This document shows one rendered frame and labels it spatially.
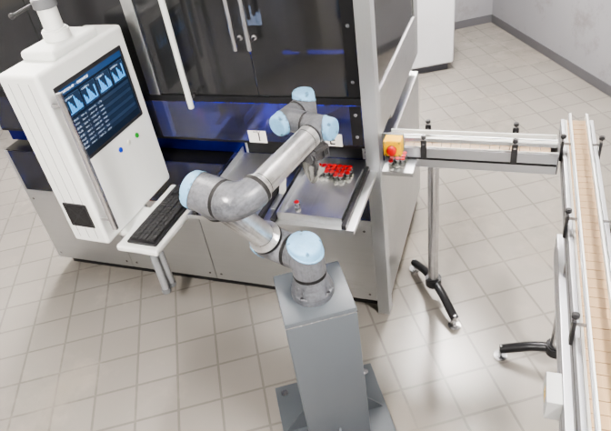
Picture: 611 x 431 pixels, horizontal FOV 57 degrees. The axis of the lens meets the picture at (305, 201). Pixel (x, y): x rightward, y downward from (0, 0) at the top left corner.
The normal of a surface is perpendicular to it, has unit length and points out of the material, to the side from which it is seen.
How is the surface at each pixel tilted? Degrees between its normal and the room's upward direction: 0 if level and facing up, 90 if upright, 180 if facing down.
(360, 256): 90
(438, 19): 90
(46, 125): 90
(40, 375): 0
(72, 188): 90
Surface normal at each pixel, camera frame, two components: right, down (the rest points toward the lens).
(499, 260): -0.13, -0.80
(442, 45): 0.14, 0.57
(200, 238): -0.31, 0.59
